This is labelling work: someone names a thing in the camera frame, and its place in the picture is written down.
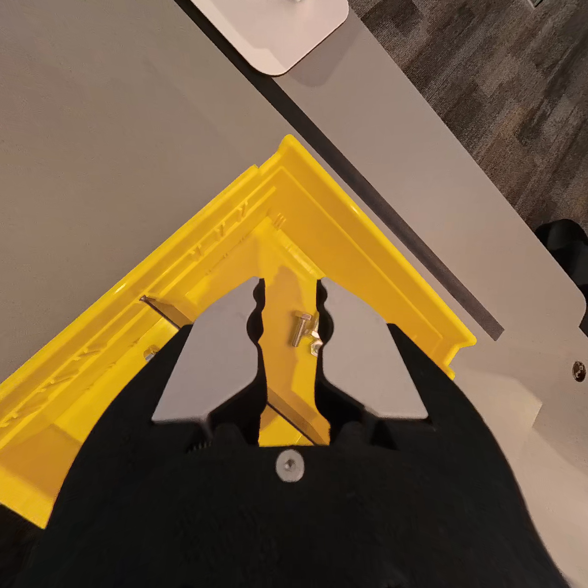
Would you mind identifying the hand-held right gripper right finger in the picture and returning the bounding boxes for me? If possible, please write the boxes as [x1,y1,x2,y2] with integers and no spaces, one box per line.
[315,277,430,442]

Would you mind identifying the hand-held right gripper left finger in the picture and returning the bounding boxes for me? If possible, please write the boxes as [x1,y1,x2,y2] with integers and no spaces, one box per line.
[151,276,269,442]

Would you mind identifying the yellow parts bin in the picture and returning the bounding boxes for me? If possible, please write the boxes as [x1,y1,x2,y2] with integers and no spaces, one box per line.
[0,134,477,530]

